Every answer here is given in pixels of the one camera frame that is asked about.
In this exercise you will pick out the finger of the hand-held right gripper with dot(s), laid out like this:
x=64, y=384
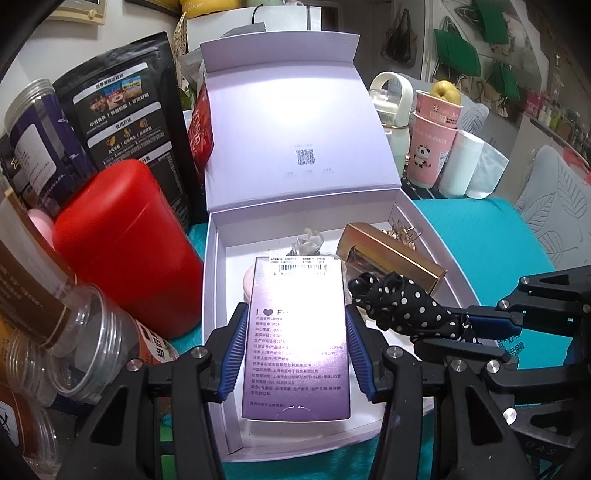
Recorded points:
x=461, y=349
x=494, y=323

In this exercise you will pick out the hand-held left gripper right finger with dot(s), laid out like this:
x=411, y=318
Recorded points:
x=360, y=355

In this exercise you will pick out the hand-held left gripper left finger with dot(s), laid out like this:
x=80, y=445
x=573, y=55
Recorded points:
x=233, y=350

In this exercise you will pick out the black polka-dot scrunchie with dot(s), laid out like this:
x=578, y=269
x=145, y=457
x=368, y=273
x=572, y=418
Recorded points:
x=401, y=304

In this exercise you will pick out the small purple box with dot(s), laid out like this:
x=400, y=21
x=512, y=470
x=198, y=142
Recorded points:
x=295, y=323

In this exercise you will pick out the pink round compact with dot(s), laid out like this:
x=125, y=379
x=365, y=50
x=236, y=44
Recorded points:
x=249, y=284

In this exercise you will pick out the gold windowed box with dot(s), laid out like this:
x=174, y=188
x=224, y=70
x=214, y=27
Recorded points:
x=392, y=258

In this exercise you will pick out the pearly wavy hair claw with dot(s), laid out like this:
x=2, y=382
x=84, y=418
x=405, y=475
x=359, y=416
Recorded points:
x=307, y=242

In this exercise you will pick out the lavender gift box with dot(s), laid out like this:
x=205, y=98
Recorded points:
x=300, y=115

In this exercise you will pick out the teal bubble mailer mat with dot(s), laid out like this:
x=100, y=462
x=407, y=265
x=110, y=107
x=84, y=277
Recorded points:
x=480, y=240

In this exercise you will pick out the grey leaf covered chair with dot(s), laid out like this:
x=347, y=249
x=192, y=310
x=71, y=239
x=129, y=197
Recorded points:
x=558, y=203

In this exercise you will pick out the group of clear plastic jars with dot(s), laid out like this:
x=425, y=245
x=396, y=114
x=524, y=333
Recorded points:
x=37, y=138

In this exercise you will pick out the red canister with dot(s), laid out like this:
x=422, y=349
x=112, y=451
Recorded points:
x=124, y=240

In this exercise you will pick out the white bag roll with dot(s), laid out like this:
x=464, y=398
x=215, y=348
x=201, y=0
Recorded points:
x=461, y=166

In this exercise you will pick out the black food pouch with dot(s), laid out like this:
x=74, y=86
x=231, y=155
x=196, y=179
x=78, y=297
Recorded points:
x=124, y=106

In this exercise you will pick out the pink panda paper cup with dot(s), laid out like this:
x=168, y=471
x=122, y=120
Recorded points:
x=429, y=152

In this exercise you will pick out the woven straw fan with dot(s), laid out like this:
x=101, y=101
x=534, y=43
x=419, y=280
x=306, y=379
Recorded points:
x=180, y=32

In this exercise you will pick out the yellow pot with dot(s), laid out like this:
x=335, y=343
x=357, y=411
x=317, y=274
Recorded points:
x=207, y=5

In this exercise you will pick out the row of small bottles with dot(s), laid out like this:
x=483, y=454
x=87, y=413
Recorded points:
x=554, y=116

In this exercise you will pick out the red packet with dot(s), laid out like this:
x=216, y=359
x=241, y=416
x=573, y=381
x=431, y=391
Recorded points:
x=201, y=129

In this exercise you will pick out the yellow pear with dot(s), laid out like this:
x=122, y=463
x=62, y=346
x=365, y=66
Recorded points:
x=445, y=92

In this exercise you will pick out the green tote bag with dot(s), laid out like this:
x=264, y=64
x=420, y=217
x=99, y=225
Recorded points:
x=455, y=48
x=505, y=79
x=491, y=21

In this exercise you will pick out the white refrigerator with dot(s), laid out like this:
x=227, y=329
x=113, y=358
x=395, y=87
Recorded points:
x=286, y=21

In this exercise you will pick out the black hanging bag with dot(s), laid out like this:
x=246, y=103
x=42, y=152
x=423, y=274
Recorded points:
x=399, y=41

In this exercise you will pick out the brown door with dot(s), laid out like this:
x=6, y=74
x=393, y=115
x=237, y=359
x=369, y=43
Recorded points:
x=351, y=16

